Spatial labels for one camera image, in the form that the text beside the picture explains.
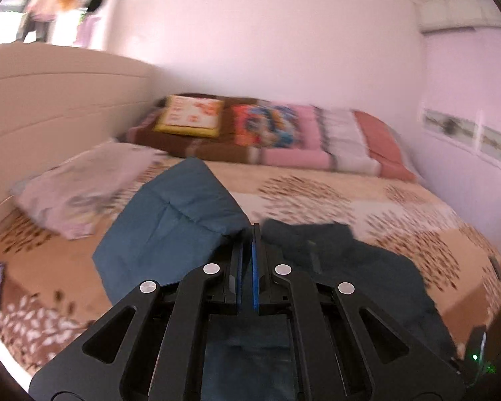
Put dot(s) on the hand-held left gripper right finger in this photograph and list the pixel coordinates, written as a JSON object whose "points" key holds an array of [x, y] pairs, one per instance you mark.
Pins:
{"points": [[256, 269]]}

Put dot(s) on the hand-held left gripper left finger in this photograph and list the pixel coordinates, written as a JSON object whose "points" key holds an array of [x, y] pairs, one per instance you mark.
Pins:
{"points": [[237, 269]]}

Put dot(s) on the dark blue padded jacket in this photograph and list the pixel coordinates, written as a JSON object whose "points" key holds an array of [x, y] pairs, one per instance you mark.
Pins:
{"points": [[179, 221]]}

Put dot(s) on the bed with leaf-print sheet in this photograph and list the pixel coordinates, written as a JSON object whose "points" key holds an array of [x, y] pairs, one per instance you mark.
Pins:
{"points": [[359, 200]]}

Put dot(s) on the brown folded blanket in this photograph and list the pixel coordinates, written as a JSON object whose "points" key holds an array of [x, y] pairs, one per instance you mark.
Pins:
{"points": [[183, 144]]}

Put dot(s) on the colourful cartoon cushion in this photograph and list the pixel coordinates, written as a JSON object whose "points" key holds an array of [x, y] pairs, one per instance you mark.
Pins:
{"points": [[267, 125]]}

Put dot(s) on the pink striped folded blanket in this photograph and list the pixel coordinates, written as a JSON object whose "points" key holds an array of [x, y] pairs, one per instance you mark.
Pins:
{"points": [[342, 142]]}

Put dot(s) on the yellow-edged cushion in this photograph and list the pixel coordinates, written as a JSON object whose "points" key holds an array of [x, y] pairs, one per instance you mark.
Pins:
{"points": [[190, 116]]}

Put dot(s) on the pale floral pillow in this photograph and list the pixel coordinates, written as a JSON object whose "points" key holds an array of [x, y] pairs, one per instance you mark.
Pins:
{"points": [[79, 192]]}

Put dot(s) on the white bed headboard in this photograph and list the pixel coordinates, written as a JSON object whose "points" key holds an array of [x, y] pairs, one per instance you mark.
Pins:
{"points": [[46, 104]]}

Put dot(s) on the dark hanging item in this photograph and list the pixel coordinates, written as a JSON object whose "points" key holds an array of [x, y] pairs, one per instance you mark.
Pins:
{"points": [[97, 1]]}

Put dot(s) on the white air conditioner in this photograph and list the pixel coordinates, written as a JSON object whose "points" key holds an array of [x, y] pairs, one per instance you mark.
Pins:
{"points": [[459, 10]]}

